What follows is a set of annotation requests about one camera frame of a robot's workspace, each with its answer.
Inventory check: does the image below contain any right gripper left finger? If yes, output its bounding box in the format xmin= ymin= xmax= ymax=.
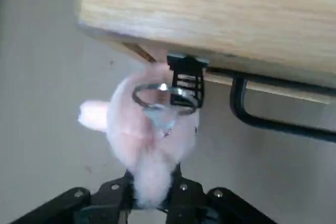
xmin=15 ymin=170 xmax=137 ymax=224

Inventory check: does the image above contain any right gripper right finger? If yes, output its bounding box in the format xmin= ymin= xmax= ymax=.
xmin=167 ymin=165 xmax=271 ymax=224

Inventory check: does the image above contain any pink plush doll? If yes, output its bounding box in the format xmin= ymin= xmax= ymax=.
xmin=78 ymin=63 xmax=200 ymax=208

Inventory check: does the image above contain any silver metal key ring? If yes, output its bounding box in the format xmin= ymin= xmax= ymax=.
xmin=132 ymin=82 xmax=198 ymax=116

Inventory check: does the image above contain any small black hook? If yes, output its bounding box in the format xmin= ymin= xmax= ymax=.
xmin=166 ymin=53 xmax=210 ymax=110

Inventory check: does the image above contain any light wooden drawer box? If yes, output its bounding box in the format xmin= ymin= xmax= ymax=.
xmin=75 ymin=0 xmax=336 ymax=105

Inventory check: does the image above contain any black metal drawer handle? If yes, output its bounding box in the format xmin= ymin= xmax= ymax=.
xmin=229 ymin=73 xmax=336 ymax=144

